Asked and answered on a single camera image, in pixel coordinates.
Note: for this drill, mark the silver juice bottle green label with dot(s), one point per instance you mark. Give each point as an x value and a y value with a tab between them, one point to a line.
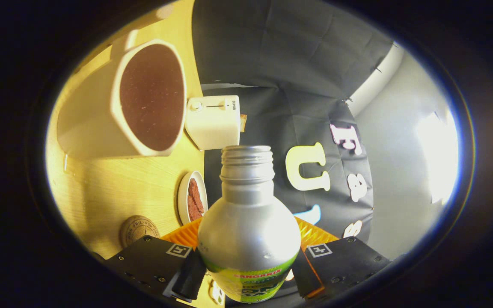
246	231

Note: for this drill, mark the reddish meat slice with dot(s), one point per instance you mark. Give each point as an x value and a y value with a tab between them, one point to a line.
192	210
197	192

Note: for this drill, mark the white round plate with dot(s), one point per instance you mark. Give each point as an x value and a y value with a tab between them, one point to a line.
183	201

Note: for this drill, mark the toast slice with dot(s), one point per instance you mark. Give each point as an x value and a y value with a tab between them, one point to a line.
243	123

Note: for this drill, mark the white toaster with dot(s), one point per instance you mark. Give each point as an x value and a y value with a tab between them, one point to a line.
212	128

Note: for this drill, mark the cream cup brown inside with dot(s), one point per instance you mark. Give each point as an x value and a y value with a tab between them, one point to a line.
88	124

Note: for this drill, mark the wooden table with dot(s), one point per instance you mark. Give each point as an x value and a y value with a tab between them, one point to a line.
114	188

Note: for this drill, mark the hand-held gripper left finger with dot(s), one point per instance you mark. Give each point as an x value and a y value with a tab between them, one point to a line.
144	261

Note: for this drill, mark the round cork coaster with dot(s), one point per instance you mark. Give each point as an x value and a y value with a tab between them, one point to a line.
139	232

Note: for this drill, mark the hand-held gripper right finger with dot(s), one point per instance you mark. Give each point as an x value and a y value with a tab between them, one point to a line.
349	261

